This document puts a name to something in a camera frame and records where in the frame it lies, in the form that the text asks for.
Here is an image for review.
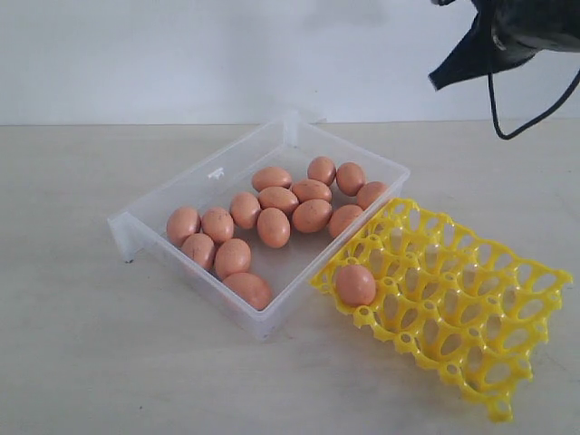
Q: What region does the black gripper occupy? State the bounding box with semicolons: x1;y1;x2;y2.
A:
429;1;539;91

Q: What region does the brown egg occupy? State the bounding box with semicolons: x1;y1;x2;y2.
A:
256;208;291;248
327;204;363;238
307;156;336;187
292;198;333;234
251;166;293;192
336;265;377;307
214;238;252;280
229;191;262;230
201;207;234;244
291;179;332;203
257;186;299;215
180;233;216;271
166;206;200;247
356;181;388;210
335;162;366;197
223;272;273;311

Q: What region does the yellow plastic egg tray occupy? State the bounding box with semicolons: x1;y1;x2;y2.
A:
311;198;573;422

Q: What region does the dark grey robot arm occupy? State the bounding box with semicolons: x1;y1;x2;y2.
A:
429;0;579;90

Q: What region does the clear plastic bin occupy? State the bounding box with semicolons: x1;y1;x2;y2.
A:
108;112;411;341

